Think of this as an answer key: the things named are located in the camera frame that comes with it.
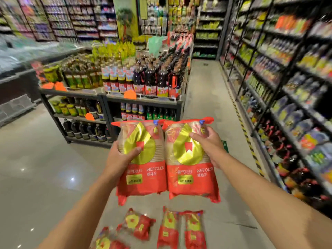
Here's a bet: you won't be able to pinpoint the person's left hand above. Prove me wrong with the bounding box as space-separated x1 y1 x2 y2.
103 141 143 187

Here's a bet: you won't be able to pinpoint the person's right hand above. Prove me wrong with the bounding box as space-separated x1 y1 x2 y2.
189 126 229 169

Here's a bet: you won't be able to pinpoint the red paper cup packet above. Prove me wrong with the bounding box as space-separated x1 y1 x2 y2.
180 210 207 249
157 206 180 249
162 117 221 204
90 227 130 249
111 120 168 206
116 207 156 241

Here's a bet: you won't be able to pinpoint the person's right forearm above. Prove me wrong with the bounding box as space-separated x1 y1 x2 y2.
215 151 332 249

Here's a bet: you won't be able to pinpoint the person's left forearm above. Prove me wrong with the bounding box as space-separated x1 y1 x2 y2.
38 175 117 249

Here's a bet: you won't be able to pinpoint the row of small red label bottles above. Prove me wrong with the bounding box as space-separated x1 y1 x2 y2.
120 102 146 121

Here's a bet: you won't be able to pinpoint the row of green glass bottles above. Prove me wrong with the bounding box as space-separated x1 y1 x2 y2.
145 106 177 121

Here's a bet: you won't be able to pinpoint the yellow black floor tape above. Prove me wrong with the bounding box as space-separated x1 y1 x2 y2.
225 80 265 178

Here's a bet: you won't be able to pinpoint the black metal display shelf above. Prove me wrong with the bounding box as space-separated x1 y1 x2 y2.
39 44 194 149

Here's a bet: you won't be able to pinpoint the row of small dark bottles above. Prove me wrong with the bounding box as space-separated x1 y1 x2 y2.
63 119 112 143

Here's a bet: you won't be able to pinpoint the row of dark sauce bottles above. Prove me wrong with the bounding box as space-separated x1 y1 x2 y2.
132 45 190 99

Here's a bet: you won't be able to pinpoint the row of mixed sauce bottles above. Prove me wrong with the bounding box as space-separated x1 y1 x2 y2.
50 97 106 121

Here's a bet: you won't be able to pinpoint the row of green label bottles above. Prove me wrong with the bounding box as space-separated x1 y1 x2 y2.
62 56 102 90

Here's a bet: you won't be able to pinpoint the row of red cap bottles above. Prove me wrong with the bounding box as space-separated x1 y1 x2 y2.
258 119 332 214

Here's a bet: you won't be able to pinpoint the green plastic bag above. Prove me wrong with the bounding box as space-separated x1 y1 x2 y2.
148 36 167 58

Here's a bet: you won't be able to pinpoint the group of yellow green bottles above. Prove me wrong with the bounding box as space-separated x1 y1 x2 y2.
91 41 137 61

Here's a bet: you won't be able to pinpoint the shelf with green packets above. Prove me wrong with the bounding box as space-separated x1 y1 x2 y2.
193 0 229 60

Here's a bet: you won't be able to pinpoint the tall black shelving rack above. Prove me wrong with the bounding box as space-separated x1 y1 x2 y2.
220 0 332 218

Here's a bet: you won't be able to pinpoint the group of green jars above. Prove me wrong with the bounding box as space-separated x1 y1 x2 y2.
43 65 62 83

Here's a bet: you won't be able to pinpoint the rack of hanging goods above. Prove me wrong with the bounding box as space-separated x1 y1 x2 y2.
138 0 201 37

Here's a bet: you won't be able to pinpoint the rows of colourful shelf packets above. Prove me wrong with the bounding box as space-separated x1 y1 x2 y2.
223 0 332 184

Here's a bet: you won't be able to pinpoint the green tree poster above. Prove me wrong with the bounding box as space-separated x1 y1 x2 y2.
112 0 140 41

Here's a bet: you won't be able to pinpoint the glass top chest freezer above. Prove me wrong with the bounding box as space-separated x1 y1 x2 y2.
0 36 90 108

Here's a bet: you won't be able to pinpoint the shelves of small colourful goods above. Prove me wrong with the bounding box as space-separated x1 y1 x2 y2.
0 0 119 42

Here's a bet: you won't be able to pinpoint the grey wire basket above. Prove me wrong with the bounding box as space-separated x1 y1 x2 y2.
0 94 36 126

